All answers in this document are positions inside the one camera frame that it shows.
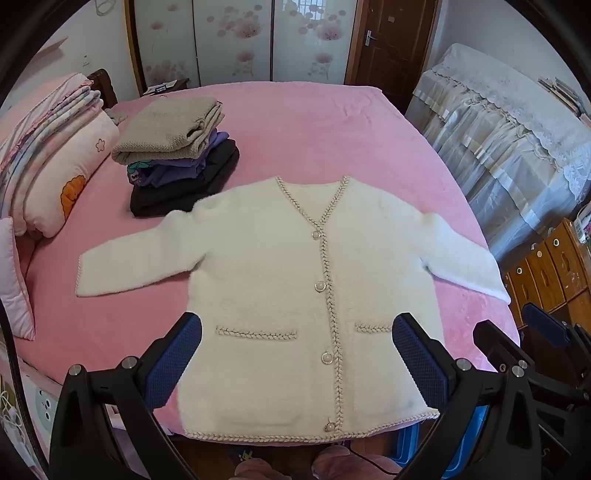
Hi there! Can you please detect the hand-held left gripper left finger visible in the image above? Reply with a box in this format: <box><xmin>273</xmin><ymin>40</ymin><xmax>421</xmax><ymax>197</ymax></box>
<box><xmin>48</xmin><ymin>312</ymin><xmax>203</xmax><ymax>480</ymax></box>

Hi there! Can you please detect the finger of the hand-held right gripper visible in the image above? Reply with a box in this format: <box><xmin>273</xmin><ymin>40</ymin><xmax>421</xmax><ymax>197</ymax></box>
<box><xmin>522</xmin><ymin>302</ymin><xmax>578</xmax><ymax>349</ymax></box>
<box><xmin>473</xmin><ymin>320</ymin><xmax>525</xmax><ymax>372</ymax></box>

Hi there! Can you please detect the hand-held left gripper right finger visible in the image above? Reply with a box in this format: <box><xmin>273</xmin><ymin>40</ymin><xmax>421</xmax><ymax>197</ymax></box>
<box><xmin>392</xmin><ymin>312</ymin><xmax>543</xmax><ymax>480</ymax></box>

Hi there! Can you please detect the white fuzzy cardigan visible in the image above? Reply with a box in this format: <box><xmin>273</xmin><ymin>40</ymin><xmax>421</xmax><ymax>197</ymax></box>
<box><xmin>75</xmin><ymin>175</ymin><xmax>512</xmax><ymax>445</ymax></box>

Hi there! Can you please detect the wooden drawer cabinet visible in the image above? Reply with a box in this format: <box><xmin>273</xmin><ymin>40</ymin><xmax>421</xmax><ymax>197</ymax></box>
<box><xmin>503</xmin><ymin>219</ymin><xmax>591</xmax><ymax>328</ymax></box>

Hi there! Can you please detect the blue plastic bin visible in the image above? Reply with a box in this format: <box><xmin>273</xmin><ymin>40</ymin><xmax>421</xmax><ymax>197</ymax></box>
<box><xmin>392</xmin><ymin>401</ymin><xmax>485</xmax><ymax>476</ymax></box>

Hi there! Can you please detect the pink fuzzy slipper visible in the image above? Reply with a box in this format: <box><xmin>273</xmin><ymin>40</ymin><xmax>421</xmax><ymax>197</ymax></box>
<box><xmin>235</xmin><ymin>455</ymin><xmax>287</xmax><ymax>480</ymax></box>
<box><xmin>311</xmin><ymin>445</ymin><xmax>402</xmax><ymax>480</ymax></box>

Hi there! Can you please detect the black folded garment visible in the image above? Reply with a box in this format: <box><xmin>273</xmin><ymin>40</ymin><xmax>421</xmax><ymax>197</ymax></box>
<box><xmin>130</xmin><ymin>140</ymin><xmax>241</xmax><ymax>219</ymax></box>

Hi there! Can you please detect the plain pink cushion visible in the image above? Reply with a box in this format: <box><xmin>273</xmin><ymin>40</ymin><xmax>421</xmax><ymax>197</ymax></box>
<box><xmin>0</xmin><ymin>217</ymin><xmax>36</xmax><ymax>341</ymax></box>

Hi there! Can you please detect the purple folded garment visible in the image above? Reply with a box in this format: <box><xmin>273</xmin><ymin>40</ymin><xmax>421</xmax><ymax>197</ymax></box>
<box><xmin>126</xmin><ymin>130</ymin><xmax>230</xmax><ymax>188</ymax></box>

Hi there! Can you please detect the lace covered furniture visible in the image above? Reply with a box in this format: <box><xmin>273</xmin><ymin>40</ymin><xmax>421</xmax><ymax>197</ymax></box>
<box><xmin>406</xmin><ymin>44</ymin><xmax>591</xmax><ymax>259</ymax></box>

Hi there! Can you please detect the pink cartoon pillow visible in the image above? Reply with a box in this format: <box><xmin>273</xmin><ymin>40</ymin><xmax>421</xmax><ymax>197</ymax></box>
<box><xmin>9</xmin><ymin>111</ymin><xmax>121</xmax><ymax>238</ymax></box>

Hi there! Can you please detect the pile of books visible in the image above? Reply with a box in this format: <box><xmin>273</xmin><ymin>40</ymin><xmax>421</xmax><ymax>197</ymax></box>
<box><xmin>538</xmin><ymin>78</ymin><xmax>587</xmax><ymax>116</ymax></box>

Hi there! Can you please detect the beige folded sweater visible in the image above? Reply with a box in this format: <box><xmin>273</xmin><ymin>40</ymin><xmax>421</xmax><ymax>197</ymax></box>
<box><xmin>112</xmin><ymin>97</ymin><xmax>225</xmax><ymax>166</ymax></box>

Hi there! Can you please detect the pink bed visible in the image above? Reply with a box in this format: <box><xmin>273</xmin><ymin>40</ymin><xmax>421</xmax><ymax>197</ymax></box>
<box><xmin>18</xmin><ymin>82</ymin><xmax>522</xmax><ymax>444</ymax></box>

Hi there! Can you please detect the dark wooden nightstand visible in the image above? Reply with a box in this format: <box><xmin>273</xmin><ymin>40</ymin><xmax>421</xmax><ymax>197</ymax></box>
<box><xmin>141</xmin><ymin>78</ymin><xmax>191</xmax><ymax>97</ymax></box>

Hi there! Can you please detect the folded striped pink quilt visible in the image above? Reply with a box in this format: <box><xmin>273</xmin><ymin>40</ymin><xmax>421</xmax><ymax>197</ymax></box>
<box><xmin>0</xmin><ymin>73</ymin><xmax>103</xmax><ymax>185</ymax></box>

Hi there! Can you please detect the dark wooden headboard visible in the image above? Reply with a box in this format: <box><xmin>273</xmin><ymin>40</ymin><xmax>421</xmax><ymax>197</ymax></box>
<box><xmin>88</xmin><ymin>69</ymin><xmax>118</xmax><ymax>112</ymax></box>

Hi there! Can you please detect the brown wooden door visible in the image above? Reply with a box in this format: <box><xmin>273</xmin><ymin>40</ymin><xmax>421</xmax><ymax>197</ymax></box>
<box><xmin>344</xmin><ymin>0</ymin><xmax>439</xmax><ymax>114</ymax></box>

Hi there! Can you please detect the floral sliding door wardrobe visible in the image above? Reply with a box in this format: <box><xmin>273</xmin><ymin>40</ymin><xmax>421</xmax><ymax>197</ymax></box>
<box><xmin>124</xmin><ymin>0</ymin><xmax>365</xmax><ymax>88</ymax></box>

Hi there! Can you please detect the pink wall shelf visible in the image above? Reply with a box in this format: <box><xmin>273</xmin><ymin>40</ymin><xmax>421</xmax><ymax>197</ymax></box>
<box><xmin>30</xmin><ymin>39</ymin><xmax>69</xmax><ymax>63</ymax></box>

